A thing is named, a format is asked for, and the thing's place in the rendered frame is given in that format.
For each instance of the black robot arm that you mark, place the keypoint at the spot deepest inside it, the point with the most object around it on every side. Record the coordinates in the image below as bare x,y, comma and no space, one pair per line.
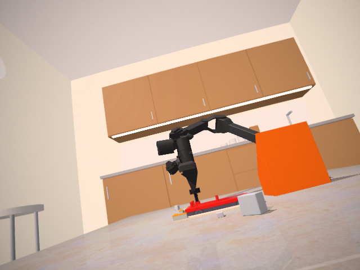
179,138

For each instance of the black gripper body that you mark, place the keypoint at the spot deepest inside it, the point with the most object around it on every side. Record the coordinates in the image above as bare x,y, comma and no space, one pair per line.
187,161

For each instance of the black and white wheel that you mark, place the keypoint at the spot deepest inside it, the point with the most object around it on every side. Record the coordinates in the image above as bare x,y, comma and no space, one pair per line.
195,192

